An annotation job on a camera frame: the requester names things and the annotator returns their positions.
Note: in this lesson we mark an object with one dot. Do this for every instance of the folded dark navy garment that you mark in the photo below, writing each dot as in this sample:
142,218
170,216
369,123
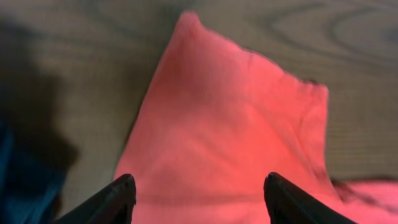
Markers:
29,187

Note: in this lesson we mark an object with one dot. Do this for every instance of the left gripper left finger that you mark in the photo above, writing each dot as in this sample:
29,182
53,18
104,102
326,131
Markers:
111,205

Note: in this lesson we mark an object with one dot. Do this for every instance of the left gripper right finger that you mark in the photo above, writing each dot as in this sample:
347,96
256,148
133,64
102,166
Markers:
288,204

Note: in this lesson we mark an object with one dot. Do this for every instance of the coral red t-shirt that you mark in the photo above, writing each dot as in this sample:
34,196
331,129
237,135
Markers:
216,120

